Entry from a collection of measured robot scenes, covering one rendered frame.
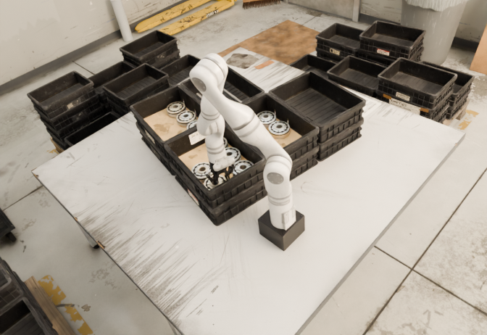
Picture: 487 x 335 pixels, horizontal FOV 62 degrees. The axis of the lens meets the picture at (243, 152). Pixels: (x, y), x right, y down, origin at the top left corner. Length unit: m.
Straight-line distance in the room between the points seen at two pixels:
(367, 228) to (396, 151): 0.50
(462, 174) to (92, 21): 3.99
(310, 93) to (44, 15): 3.29
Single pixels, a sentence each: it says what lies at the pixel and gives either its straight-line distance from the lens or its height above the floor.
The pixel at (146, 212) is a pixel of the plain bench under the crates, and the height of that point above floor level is 0.70.
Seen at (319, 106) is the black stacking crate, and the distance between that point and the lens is 2.15.
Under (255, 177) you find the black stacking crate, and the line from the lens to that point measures 1.75.
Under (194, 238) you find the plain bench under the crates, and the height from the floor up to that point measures 0.70.
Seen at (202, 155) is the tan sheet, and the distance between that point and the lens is 1.94.
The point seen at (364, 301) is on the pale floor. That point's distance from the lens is 2.40.
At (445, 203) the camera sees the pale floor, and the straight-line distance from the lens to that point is 2.90.
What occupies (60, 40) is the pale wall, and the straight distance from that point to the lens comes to 4.97.
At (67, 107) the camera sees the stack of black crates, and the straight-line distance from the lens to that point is 3.23.
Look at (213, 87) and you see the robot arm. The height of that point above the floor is 1.44.
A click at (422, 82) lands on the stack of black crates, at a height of 0.49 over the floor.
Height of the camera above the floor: 2.11
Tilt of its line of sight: 42 degrees down
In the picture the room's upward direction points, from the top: 8 degrees counter-clockwise
